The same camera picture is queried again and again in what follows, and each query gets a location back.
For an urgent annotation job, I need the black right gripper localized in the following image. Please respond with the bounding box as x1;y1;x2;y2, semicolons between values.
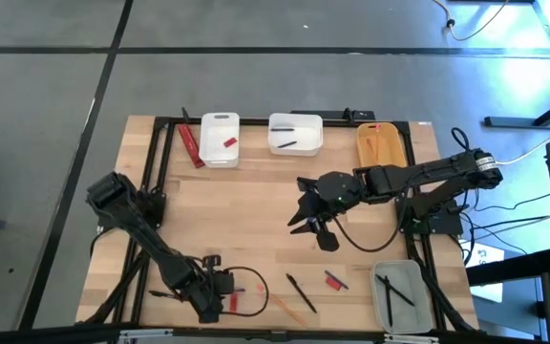
286;170;368;236

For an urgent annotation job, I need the black pen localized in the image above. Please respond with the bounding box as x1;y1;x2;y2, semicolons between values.
285;272;319;315
384;275;394;328
374;273;416;308
148;290;183;301

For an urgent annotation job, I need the wide white plastic bin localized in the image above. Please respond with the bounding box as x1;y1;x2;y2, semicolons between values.
267;112;325;158

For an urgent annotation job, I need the yellow plastic bin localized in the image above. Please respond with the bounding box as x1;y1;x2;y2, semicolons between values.
355;121;408;169

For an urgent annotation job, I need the narrow white plastic bin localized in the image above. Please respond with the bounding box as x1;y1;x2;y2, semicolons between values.
198;112;241;169

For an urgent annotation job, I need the red rectangular case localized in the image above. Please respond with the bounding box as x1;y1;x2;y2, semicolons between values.
178;123;206;169

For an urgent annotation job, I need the grey plastic bin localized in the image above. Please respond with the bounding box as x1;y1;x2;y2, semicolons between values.
369;259;434;334

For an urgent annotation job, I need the black horizontal beam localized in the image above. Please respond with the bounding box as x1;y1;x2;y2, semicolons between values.
0;323;550;344

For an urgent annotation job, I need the white paper sheet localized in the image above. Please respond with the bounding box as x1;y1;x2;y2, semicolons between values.
459;240;506;267

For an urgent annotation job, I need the black metal stand leg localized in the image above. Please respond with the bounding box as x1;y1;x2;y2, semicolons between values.
483;88;550;129

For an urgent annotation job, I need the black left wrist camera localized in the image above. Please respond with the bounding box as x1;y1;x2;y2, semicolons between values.
212;269;236;295

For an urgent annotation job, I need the black left camera cable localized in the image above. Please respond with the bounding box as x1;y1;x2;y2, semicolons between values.
217;266;270;318

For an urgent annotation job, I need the black camera cable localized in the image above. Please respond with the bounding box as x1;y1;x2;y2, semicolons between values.
217;266;270;318
329;181;413;253

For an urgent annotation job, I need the black right camera cable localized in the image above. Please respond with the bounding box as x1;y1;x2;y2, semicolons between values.
329;181;413;253

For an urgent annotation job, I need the silver bracket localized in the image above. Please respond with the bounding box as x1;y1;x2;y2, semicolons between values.
119;328;174;338
383;333;438;344

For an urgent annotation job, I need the black aluminium table frame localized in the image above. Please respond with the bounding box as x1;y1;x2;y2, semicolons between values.
83;116;476;335

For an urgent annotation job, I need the black power cable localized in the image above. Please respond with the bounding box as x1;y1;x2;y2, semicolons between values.
465;193;550;214

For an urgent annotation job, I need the black side table frame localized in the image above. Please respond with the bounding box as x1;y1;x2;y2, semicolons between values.
465;247;550;344

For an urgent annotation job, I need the white cable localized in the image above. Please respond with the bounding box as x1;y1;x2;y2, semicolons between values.
465;199;550;241

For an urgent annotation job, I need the beige cable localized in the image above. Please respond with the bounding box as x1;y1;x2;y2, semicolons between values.
492;116;550;166

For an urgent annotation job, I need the orange floor cable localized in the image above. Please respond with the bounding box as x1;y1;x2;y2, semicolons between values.
431;0;513;43

